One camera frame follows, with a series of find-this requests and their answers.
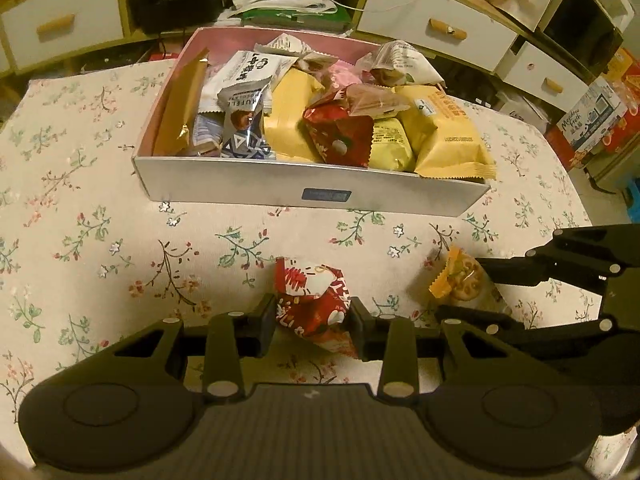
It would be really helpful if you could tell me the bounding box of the white black text packet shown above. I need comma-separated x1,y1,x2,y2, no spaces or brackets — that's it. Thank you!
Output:
198,50,297,113

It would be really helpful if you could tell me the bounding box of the grey blue truffle packet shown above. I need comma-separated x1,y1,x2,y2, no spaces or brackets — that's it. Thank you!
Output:
218,79,276,160

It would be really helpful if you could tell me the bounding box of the large yellow snack packet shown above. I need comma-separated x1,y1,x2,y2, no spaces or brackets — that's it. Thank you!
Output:
264,68,324,164

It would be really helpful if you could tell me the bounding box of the green white bag stack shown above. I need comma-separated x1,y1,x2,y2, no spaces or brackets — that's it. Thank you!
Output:
217,0,352,34

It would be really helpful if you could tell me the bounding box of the red black snack packet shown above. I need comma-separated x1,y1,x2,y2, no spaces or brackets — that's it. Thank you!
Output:
303,89,374,168

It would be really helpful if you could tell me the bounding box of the floral tablecloth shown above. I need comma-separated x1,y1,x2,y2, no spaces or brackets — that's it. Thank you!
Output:
0,58,640,480

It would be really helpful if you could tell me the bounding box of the red floral snack packet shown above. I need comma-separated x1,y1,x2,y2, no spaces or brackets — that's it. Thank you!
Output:
274,257,357,358

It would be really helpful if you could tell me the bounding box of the orange lotus root packet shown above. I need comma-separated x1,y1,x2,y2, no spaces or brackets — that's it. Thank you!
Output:
428,246,512,315

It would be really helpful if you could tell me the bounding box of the white printed snack packet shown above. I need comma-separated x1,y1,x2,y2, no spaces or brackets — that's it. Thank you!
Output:
264,32,338,73

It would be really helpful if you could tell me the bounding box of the pink grey snack box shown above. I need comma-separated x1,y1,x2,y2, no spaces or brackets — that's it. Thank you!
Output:
132,27,489,217

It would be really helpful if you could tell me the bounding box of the white drawer middle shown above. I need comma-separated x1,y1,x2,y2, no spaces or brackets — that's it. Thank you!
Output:
357,0,516,72

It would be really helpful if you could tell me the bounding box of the gold foil packet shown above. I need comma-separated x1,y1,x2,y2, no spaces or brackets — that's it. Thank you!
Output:
153,49,208,156

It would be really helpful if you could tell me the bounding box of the white triangular snack packet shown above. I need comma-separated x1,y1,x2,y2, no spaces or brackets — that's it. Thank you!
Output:
355,40,444,87

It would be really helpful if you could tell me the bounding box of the white drawer left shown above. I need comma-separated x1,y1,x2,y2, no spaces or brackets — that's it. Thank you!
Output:
1,0,124,70

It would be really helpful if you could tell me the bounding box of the white drawer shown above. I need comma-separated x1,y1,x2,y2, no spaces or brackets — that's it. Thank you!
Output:
1,0,124,70
357,0,516,72
496,41,588,112

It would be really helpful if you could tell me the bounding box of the small yellow snack packet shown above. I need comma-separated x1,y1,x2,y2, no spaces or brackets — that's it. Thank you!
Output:
369,118,414,171

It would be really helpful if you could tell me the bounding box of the white drawer right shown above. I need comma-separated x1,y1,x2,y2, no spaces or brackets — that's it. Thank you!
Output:
496,41,588,112

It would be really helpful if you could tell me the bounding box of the milk carton box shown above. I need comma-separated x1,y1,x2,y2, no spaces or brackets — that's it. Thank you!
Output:
558,76,627,154

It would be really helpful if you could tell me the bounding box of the yellow waffle sandwich packet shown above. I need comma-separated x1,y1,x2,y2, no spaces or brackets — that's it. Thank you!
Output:
395,86,497,180

